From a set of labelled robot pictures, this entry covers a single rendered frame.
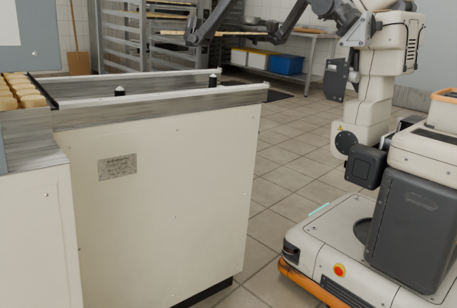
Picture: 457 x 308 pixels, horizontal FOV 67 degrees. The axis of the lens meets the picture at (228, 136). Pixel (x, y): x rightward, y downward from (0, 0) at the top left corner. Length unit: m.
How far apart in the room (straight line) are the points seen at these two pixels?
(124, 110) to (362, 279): 1.02
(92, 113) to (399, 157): 0.93
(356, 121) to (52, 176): 1.09
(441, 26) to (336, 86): 3.96
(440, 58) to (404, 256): 4.18
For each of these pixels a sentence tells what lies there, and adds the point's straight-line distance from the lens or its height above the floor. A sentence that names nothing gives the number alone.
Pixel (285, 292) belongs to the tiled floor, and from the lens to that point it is 1.67.
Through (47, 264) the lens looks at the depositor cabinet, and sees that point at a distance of 0.85.
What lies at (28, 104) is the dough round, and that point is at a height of 0.91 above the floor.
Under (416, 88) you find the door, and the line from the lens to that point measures 5.41.
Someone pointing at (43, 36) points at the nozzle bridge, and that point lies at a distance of 0.68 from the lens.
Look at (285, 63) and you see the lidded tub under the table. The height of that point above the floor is 0.40.
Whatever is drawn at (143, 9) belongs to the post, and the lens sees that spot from 2.25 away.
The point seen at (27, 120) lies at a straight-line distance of 0.86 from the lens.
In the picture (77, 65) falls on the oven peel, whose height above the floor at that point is 0.23.
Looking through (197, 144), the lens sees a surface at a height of 0.73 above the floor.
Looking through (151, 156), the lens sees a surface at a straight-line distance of 1.04.
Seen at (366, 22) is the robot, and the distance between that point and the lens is 1.27.
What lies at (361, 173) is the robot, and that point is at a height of 0.61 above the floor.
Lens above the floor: 1.15
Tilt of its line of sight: 21 degrees down
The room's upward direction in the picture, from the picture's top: 5 degrees clockwise
